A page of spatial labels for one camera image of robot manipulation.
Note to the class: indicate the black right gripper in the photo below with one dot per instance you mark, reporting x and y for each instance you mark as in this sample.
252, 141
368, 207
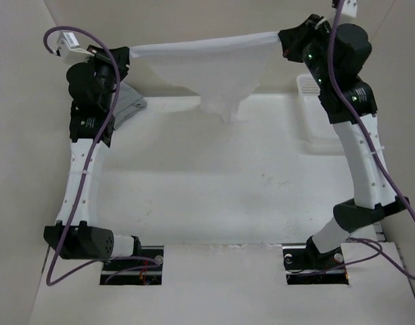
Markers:
294, 38

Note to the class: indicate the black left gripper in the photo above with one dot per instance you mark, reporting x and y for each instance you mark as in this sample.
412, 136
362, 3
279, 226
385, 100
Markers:
121, 58

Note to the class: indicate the white tank top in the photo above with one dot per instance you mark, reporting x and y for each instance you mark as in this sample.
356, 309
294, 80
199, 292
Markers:
222, 71

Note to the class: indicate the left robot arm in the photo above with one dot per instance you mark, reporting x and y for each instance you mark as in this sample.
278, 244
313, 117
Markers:
92, 85

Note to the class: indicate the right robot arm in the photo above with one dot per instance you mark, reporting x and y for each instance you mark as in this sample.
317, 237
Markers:
334, 59

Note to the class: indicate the folded grey tank top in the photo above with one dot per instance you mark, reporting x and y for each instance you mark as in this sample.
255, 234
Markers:
129, 103

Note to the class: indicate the white plastic basket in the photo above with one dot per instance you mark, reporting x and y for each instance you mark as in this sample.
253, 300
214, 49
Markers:
320, 136

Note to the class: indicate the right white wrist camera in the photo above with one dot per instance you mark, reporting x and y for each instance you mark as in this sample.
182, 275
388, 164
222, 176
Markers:
349, 8

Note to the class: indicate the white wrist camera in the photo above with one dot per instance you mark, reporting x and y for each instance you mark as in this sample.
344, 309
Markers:
70, 50
349, 8

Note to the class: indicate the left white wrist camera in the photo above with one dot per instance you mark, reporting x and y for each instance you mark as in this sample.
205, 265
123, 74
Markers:
70, 50

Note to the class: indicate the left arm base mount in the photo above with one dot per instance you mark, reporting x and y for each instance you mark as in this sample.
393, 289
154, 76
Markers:
146, 271

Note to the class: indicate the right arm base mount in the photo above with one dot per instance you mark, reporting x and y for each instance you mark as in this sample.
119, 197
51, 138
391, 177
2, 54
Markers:
303, 269

